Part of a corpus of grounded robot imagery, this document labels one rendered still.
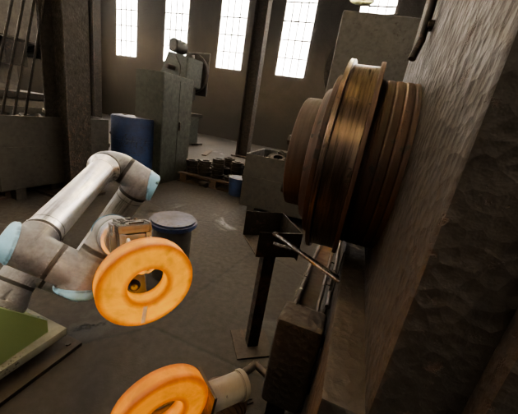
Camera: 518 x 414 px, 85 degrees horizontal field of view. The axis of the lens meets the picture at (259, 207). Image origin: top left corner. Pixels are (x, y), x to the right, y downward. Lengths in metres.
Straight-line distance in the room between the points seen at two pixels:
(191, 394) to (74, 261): 0.41
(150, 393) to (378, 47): 3.34
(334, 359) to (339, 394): 0.06
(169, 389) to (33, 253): 0.43
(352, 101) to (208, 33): 12.26
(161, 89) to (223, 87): 8.03
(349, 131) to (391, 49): 2.94
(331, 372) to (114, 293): 0.34
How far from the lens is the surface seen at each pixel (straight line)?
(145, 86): 4.37
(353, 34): 3.47
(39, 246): 0.80
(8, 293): 1.55
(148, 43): 14.26
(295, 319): 0.65
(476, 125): 0.31
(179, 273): 0.53
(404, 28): 3.54
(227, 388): 0.65
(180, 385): 0.56
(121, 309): 0.54
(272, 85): 11.38
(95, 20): 10.93
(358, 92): 0.61
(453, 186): 0.32
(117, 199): 1.30
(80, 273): 0.80
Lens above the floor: 1.20
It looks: 18 degrees down
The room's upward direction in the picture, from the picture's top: 10 degrees clockwise
